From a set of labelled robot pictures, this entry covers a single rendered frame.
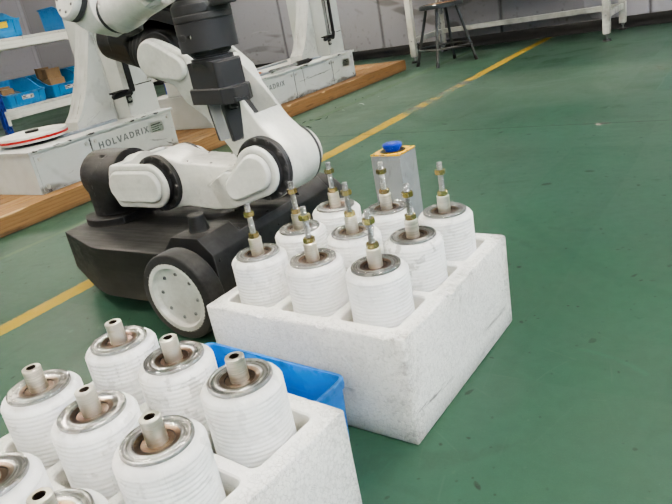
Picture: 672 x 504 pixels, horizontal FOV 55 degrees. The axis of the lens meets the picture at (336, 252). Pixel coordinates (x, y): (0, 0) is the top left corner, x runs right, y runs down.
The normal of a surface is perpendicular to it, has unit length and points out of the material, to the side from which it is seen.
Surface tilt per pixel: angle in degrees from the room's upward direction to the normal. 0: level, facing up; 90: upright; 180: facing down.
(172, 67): 90
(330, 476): 90
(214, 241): 46
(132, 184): 90
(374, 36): 90
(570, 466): 0
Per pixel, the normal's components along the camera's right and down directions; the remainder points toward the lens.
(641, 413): -0.18, -0.91
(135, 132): 0.84, 0.06
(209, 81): -0.73, 0.37
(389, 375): -0.55, 0.40
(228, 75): 0.66, 0.17
